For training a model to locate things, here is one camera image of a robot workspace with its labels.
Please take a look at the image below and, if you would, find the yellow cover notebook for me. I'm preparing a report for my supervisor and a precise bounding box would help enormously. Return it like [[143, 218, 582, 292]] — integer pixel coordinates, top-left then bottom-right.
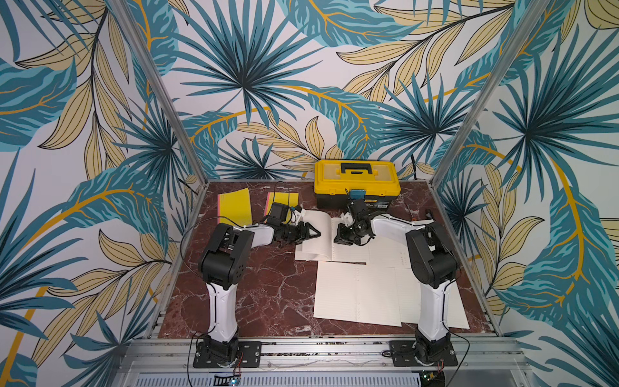
[[263, 192, 300, 225], [218, 188, 252, 227]]

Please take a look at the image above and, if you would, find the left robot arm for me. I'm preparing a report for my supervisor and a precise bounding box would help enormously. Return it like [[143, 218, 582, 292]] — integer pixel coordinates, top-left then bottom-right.
[[193, 203, 322, 369]]

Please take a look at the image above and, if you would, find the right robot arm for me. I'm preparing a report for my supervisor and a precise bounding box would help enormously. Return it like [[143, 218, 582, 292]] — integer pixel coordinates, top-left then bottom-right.
[[334, 198, 460, 367]]

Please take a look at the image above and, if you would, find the yellow black toolbox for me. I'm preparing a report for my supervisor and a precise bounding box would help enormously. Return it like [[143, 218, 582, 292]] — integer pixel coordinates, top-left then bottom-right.
[[314, 160, 401, 211]]

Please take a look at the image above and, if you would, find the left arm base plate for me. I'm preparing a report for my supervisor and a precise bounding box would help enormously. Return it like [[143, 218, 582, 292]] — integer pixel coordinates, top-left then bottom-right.
[[193, 338, 263, 369]]

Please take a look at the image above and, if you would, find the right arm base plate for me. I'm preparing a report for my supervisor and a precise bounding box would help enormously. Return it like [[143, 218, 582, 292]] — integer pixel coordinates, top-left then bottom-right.
[[386, 340, 459, 368]]

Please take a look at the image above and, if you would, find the aluminium front rail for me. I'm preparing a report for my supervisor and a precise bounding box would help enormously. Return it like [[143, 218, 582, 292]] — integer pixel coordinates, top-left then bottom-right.
[[112, 335, 535, 386]]

